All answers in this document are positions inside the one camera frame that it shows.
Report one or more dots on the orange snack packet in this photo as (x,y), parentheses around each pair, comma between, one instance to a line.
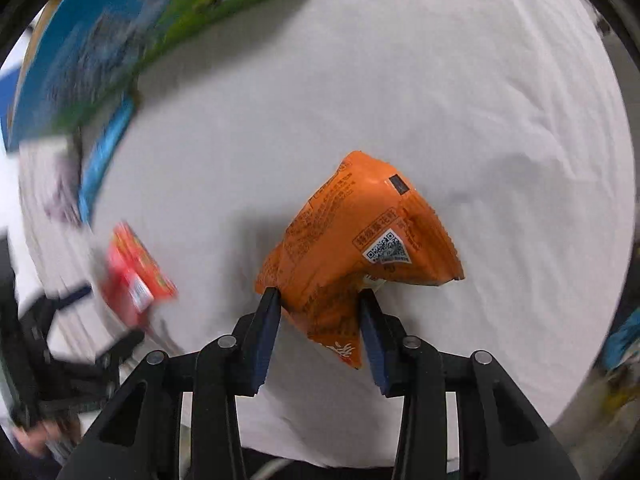
(350,240)

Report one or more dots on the blue and green printed box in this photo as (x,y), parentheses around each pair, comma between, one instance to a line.
(120,35)

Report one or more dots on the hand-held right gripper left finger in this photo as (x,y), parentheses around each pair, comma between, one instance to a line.
(266,345)

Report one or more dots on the white bed sheet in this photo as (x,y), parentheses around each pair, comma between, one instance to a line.
(380,110)

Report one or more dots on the white printed packet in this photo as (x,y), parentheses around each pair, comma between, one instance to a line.
(52,185)

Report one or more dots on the blue and yellow cloth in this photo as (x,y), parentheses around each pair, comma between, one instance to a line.
(622,355)

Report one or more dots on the red snack packet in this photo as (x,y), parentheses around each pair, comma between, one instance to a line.
(134,280)

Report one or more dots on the person's left hand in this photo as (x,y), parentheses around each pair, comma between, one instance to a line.
(37,440)

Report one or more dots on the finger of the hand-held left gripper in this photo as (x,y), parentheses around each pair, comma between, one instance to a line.
(120,347)
(70,295)

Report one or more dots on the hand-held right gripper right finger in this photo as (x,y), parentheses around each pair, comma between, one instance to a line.
(374,347)

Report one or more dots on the light blue flat packet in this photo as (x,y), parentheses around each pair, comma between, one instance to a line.
(106,160)

